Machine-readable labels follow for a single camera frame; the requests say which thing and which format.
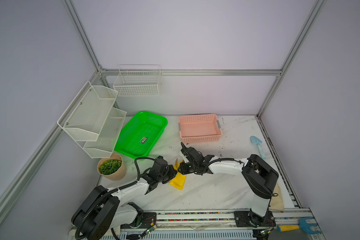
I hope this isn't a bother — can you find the white mesh two-tier shelf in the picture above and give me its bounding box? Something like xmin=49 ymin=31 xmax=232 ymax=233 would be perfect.
xmin=57 ymin=82 xmax=127 ymax=159

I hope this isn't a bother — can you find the pink plastic basket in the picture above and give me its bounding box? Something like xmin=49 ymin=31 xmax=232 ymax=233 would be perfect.
xmin=179 ymin=114 xmax=223 ymax=144

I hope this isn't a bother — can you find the yellow paper napkin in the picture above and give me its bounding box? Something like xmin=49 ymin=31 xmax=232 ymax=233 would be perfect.
xmin=169 ymin=159 xmax=186 ymax=191

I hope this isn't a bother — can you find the right beige work glove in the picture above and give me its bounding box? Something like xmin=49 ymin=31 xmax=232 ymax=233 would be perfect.
xmin=269 ymin=184 xmax=285 ymax=211

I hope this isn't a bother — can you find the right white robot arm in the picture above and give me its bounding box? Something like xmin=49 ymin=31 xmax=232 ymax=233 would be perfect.
xmin=178 ymin=143 xmax=279 ymax=227

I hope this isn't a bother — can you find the green plastic basket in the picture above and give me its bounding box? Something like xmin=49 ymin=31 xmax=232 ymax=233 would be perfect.
xmin=114 ymin=111 xmax=168 ymax=159

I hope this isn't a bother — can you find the light blue garden trowel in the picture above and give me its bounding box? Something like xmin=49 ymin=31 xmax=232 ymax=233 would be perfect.
xmin=250 ymin=136 xmax=267 ymax=160

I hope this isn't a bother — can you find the potted green succulent plant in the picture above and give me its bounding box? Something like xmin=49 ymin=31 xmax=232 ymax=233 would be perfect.
xmin=97 ymin=154 xmax=127 ymax=181

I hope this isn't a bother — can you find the blue yellow garden fork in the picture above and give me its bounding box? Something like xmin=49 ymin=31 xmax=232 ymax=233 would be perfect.
xmin=277 ymin=217 xmax=322 ymax=235

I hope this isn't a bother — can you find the white wire wall basket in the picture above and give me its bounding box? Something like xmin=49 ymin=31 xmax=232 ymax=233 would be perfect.
xmin=113 ymin=65 xmax=162 ymax=97

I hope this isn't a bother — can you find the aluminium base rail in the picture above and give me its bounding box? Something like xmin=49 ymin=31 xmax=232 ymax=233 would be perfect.
xmin=102 ymin=208 xmax=325 ymax=240

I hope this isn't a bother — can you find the small black item in basket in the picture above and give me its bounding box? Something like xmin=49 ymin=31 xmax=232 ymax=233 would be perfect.
xmin=140 ymin=137 xmax=148 ymax=144

